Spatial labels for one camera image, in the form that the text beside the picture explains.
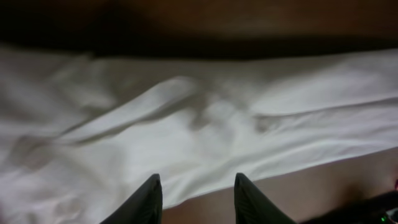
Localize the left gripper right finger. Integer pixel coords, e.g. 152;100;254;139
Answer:
234;173;296;224

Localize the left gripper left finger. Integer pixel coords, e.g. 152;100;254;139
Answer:
100;174;163;224

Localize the white printed t-shirt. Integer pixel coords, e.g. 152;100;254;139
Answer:
1;47;397;223

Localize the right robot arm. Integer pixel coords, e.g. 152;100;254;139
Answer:
300;190;397;224

